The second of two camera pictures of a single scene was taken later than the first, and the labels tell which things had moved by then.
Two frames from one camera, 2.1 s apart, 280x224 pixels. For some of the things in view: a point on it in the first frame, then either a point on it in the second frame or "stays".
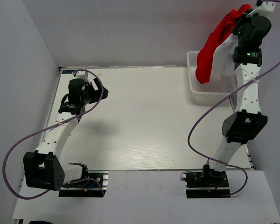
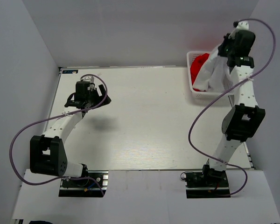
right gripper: x=245 y=17 → x=226 y=39
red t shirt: x=203 y=64 → x=196 y=66
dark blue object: x=39 y=222 stays
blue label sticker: x=67 y=71 stays
